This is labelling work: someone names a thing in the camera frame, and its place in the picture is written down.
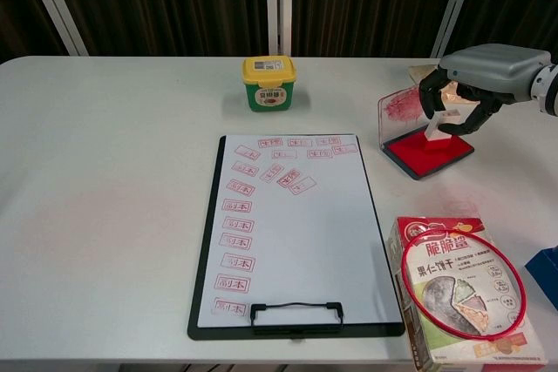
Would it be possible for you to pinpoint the black grey right robot hand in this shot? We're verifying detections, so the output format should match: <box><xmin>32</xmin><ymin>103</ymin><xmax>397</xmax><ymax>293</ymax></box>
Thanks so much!
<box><xmin>418</xmin><ymin>44</ymin><xmax>553</xmax><ymax>136</ymax></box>

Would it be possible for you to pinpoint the small clear red stamp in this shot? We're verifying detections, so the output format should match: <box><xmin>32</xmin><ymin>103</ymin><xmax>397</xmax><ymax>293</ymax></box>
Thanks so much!
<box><xmin>423</xmin><ymin>109</ymin><xmax>463</xmax><ymax>144</ymax></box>

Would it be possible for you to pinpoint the red ink pad clear lid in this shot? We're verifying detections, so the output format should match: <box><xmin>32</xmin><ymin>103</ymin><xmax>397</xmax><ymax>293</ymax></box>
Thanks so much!
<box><xmin>377</xmin><ymin>88</ymin><xmax>476</xmax><ymax>181</ymax></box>

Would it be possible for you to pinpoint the cracker box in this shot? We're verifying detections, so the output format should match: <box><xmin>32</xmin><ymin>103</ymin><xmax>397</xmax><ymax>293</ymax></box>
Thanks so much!
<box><xmin>387</xmin><ymin>215</ymin><xmax>550</xmax><ymax>372</ymax></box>

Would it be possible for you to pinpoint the blue pack of bottles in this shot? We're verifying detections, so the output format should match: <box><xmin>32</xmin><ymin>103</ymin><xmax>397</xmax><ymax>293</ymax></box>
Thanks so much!
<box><xmin>523</xmin><ymin>246</ymin><xmax>558</xmax><ymax>304</ymax></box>

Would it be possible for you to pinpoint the green tub yellow lid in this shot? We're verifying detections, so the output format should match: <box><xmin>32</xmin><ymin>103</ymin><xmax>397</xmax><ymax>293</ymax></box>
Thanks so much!
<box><xmin>242</xmin><ymin>56</ymin><xmax>299</xmax><ymax>113</ymax></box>

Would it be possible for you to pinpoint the white paper with red stamps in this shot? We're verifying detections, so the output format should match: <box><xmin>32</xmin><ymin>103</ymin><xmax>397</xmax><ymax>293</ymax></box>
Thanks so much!
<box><xmin>196</xmin><ymin>134</ymin><xmax>404</xmax><ymax>329</ymax></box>

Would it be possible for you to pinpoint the dark curtain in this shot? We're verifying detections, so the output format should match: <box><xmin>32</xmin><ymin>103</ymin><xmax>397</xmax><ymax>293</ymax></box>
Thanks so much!
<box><xmin>0</xmin><ymin>0</ymin><xmax>558</xmax><ymax>66</ymax></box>

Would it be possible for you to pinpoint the black clipboard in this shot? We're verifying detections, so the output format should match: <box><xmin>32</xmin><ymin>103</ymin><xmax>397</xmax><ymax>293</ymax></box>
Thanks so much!
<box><xmin>187</xmin><ymin>133</ymin><xmax>406</xmax><ymax>341</ymax></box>

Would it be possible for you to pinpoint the white frame post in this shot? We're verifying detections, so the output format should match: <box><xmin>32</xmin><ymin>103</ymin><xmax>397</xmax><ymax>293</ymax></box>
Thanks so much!
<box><xmin>18</xmin><ymin>0</ymin><xmax>91</xmax><ymax>57</ymax></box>
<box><xmin>431</xmin><ymin>0</ymin><xmax>483</xmax><ymax>60</ymax></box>
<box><xmin>266</xmin><ymin>0</ymin><xmax>295</xmax><ymax>57</ymax></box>

